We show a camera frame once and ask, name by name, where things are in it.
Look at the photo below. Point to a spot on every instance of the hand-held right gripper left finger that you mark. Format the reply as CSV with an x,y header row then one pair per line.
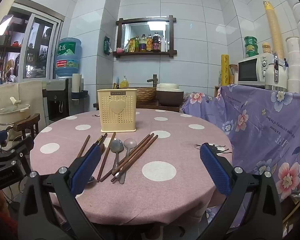
x,y
86,170

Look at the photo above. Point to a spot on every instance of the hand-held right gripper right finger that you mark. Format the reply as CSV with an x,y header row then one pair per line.
x,y
215,170

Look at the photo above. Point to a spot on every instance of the brown wooden chopstick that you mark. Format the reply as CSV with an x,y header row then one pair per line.
x,y
106,156
146,142
142,141
150,143
83,146

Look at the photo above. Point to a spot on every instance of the brown wooden spoon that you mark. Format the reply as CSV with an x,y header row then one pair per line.
x,y
102,148

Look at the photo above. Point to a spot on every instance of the black chopstick with gold band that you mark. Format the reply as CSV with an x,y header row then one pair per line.
x,y
97,142
103,139

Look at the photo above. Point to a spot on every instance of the dark brown spoon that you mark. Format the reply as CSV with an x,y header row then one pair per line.
x,y
116,145

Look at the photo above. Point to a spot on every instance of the pink plastic spoon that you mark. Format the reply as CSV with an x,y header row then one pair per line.
x,y
130,143

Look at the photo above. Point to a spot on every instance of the cream plastic utensil holder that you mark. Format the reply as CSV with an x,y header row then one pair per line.
x,y
116,115

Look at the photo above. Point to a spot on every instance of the dark wooden stool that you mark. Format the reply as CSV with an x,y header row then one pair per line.
x,y
27,125

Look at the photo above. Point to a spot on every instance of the cream pot with lid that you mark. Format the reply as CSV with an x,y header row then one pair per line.
x,y
12,113

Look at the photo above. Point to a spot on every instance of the pink polka dot tablecloth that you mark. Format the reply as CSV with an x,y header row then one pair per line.
x,y
165,197

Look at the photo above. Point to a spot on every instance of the water dispenser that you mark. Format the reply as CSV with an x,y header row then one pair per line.
x,y
56,97

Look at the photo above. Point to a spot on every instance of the purple floral cloth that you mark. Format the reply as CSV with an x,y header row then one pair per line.
x,y
260,125

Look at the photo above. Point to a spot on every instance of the blue cup holder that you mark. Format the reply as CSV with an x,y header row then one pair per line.
x,y
80,94

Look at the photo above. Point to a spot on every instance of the dark wooden counter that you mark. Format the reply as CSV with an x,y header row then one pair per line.
x,y
165,108

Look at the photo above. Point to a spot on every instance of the cream paper cup stack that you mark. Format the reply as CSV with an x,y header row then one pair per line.
x,y
76,82

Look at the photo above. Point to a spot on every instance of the brown rice cooker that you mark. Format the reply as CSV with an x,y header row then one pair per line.
x,y
168,95

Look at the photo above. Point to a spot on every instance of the yellow soap bottle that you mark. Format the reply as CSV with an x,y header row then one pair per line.
x,y
124,83

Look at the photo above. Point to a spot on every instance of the woven brown basket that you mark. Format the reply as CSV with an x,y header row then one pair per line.
x,y
146,95

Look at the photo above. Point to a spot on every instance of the glass jar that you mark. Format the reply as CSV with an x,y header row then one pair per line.
x,y
233,75

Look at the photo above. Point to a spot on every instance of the blue water bottle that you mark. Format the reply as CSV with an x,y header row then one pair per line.
x,y
68,57

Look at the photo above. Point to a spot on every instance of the yellow roll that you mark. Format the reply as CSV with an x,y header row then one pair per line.
x,y
225,70

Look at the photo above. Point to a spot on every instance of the sliding window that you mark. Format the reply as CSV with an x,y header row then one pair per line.
x,y
37,45

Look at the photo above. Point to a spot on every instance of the white microwave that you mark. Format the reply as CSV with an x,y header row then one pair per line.
x,y
248,71

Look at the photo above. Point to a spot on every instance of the bronze faucet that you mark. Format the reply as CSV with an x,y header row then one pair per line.
x,y
153,80

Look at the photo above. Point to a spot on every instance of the light panel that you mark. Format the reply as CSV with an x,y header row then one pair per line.
x,y
3,26

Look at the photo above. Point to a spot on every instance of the green noodle cup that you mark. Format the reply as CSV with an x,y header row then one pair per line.
x,y
251,40
252,51

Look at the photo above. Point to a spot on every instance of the green packet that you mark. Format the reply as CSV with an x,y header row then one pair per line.
x,y
107,46

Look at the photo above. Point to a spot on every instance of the yellow jar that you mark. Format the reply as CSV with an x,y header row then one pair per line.
x,y
266,48

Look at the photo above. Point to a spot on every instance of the yellow packet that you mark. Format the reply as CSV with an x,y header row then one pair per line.
x,y
132,45

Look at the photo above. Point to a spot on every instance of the white squeeze bottle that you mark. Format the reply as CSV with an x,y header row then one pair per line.
x,y
165,45

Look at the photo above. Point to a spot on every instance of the dark sauce bottle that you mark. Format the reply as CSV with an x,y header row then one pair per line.
x,y
156,42

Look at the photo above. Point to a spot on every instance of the yellow label bottle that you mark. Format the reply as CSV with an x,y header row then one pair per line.
x,y
149,43

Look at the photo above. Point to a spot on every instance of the stacks of paper cups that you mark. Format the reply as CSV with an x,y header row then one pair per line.
x,y
297,55

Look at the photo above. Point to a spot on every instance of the tall yellow cup stack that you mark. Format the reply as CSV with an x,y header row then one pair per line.
x,y
273,27

